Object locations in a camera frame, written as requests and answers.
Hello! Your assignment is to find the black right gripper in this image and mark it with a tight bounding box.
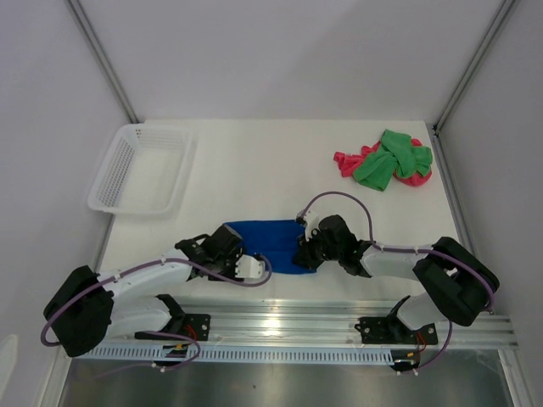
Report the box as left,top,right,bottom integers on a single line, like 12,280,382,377
293,228,343,270

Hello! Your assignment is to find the blue microfiber towel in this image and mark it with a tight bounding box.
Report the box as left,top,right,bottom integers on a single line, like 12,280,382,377
225,220,316,276

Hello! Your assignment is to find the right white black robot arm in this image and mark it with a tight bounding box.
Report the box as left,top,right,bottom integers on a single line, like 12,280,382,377
293,215,500,344

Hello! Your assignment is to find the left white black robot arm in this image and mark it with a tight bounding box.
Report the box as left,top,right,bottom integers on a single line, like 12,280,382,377
40,225,244,357

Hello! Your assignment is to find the pink microfiber towel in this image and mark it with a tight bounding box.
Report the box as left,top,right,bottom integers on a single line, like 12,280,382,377
333,138,433,187

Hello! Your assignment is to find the green microfiber towel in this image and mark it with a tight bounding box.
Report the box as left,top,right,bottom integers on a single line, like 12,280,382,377
351,129,434,192

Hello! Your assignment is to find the white plastic basket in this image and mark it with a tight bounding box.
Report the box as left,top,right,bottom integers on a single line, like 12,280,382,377
87,124,198,217

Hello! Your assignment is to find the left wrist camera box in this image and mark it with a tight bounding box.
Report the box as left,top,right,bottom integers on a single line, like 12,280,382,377
234,254,265,280

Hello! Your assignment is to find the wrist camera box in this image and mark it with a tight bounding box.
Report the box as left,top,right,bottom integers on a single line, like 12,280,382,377
234,254,265,280
295,209,320,242

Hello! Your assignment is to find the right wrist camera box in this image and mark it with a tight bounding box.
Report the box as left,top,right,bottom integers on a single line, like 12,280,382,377
295,209,320,242

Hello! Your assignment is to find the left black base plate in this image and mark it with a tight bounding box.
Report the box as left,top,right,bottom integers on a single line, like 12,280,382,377
134,314,211,342

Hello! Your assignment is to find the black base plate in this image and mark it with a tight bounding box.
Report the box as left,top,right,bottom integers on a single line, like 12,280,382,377
355,317,439,345
134,314,211,342

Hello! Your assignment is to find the aluminium extrusion rail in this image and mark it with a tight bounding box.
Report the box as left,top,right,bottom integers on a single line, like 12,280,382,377
176,297,518,350

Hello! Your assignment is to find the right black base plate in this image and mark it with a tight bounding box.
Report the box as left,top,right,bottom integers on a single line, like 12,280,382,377
355,317,439,345

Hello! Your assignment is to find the white slotted cable duct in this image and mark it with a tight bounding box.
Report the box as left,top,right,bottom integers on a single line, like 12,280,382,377
80,343,394,365

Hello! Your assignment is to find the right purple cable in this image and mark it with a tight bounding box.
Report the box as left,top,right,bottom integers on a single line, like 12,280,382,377
295,191,497,374

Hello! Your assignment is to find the left aluminium frame post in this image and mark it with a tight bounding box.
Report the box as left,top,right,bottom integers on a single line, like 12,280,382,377
64,0,140,124

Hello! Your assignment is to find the aluminium frame post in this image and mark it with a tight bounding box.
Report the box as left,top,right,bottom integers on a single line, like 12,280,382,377
64,0,140,124
432,0,520,137

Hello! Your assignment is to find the right aluminium frame post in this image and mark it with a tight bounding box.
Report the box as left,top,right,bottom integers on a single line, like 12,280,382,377
432,0,520,137

